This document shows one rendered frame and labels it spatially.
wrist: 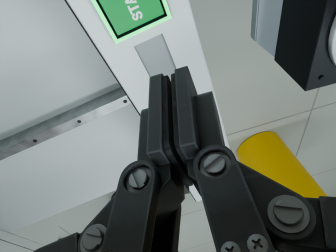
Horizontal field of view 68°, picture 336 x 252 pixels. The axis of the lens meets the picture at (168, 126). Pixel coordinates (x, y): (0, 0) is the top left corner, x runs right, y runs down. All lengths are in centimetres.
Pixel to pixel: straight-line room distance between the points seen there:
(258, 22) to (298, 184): 155
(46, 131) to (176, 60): 29
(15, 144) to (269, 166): 173
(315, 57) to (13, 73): 44
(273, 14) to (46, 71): 37
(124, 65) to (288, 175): 176
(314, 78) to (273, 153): 160
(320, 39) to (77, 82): 37
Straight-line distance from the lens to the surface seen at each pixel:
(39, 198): 71
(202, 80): 29
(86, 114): 44
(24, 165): 60
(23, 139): 50
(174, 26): 25
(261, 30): 47
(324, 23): 40
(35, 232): 94
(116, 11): 23
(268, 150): 205
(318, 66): 44
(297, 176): 195
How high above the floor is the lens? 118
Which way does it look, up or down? 43 degrees down
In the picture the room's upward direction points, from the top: 163 degrees clockwise
